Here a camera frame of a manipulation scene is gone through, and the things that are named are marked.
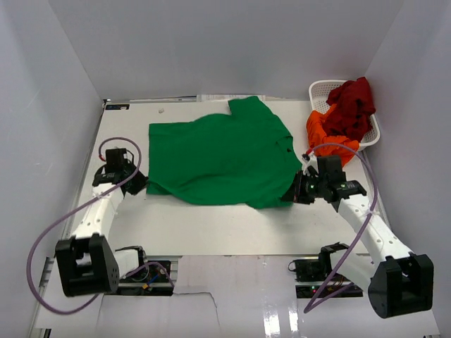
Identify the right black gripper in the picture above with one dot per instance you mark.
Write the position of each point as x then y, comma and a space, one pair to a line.
294, 193

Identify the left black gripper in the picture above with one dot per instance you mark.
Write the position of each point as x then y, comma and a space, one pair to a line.
141, 184

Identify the green t shirt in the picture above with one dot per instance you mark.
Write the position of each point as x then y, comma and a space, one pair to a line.
243, 157

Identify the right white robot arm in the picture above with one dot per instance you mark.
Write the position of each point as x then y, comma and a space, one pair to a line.
396, 280

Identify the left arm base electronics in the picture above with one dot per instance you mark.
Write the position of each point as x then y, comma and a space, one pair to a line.
153, 280

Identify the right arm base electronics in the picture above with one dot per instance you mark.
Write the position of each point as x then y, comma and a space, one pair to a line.
309, 276

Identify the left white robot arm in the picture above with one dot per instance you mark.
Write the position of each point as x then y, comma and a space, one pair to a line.
86, 262

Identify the black label sticker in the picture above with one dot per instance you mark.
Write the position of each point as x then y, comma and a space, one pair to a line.
117, 107

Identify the orange t shirt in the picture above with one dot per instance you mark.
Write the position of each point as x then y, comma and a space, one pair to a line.
317, 136

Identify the white plastic basket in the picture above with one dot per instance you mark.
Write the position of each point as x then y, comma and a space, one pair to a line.
318, 95

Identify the dark red t shirt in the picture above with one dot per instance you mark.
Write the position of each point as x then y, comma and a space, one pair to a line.
354, 107

